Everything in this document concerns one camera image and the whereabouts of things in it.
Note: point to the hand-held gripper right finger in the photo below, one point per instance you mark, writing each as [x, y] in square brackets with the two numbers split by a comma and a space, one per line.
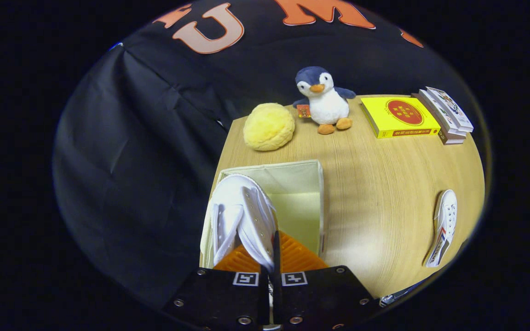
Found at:
[276, 276]

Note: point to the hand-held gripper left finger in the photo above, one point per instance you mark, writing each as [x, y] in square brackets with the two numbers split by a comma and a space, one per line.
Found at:
[219, 294]

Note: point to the white canvas shoe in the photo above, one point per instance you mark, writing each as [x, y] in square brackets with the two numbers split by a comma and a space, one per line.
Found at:
[246, 216]
[446, 216]

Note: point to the beige fabric storage box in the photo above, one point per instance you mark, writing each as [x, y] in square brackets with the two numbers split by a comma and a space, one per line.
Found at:
[297, 184]

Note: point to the yellow round plush toy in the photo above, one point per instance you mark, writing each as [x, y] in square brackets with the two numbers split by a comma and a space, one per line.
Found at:
[268, 126]

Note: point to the penguin plush toy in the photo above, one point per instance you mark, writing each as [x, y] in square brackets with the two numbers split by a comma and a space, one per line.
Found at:
[325, 105]

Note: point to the yellow book with red circle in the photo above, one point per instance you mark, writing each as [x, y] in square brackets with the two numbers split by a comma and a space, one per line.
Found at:
[400, 117]

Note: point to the white illustrated cover book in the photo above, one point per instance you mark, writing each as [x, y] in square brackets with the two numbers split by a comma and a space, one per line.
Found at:
[451, 108]

